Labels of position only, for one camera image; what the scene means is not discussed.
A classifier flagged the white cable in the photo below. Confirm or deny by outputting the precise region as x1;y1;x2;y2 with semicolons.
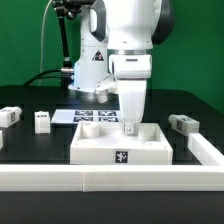
39;0;54;87

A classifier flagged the white L-shaped fence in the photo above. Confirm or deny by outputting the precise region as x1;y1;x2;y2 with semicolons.
0;132;224;193

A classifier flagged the black camera stand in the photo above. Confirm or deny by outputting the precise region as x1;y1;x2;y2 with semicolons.
52;0;96;68

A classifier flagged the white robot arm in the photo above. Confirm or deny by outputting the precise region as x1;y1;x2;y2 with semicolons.
69;0;174;134

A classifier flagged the white square tabletop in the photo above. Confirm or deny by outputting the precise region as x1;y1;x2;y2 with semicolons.
70;121;173;165

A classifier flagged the white marker sheet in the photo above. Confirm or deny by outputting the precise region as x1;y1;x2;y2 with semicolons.
51;109;120;124

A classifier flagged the black cable bundle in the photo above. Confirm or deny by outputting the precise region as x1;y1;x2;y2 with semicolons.
22;68;75;88

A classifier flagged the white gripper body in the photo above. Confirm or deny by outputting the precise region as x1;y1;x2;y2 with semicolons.
109;54;152;123

